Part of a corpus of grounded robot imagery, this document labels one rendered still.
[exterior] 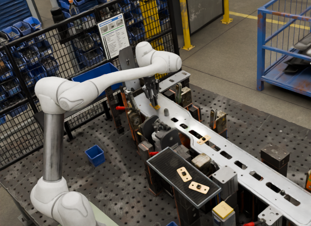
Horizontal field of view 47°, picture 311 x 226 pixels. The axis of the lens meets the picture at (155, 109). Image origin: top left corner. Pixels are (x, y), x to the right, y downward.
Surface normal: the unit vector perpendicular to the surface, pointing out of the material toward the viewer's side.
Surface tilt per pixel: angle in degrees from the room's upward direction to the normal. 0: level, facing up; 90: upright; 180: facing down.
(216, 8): 93
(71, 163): 0
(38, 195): 59
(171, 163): 0
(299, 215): 0
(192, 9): 91
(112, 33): 90
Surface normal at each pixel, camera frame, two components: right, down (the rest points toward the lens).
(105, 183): -0.16, -0.79
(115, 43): 0.59, 0.41
